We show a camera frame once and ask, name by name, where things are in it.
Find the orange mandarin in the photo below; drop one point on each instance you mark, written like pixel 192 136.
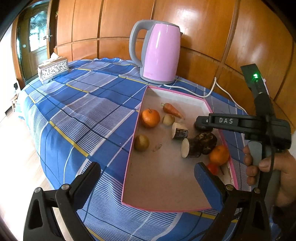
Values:
pixel 150 118
pixel 219 154

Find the pink electric kettle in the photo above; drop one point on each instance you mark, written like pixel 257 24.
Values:
pixel 159 53

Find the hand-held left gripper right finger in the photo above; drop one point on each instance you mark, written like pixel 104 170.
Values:
pixel 208 185

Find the wooden glass-panel door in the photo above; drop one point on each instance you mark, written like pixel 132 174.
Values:
pixel 34 41

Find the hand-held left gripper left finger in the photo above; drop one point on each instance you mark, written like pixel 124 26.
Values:
pixel 89 176

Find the small yellow-green fruit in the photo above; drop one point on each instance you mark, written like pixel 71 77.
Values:
pixel 141 143
pixel 168 120

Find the red cherry tomato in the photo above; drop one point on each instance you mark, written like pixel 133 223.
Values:
pixel 213 168

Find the patterned silver tissue box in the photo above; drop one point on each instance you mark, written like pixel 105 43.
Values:
pixel 53 70

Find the small orange carrot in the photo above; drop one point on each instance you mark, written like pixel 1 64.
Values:
pixel 172 110

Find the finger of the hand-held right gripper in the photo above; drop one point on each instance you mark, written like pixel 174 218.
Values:
pixel 222 120

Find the wooden wardrobe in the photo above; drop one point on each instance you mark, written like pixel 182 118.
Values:
pixel 208 27

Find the pink-edged white tray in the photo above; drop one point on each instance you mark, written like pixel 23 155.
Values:
pixel 166 176

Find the cut brown taro piece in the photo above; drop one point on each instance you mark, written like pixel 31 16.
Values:
pixel 181 133
pixel 192 148

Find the small wooden stool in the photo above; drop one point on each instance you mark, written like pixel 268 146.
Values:
pixel 14 99

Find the blue checked tablecloth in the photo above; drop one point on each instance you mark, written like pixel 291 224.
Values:
pixel 81 111

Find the person's right hand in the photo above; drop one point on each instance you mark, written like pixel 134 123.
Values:
pixel 288 166

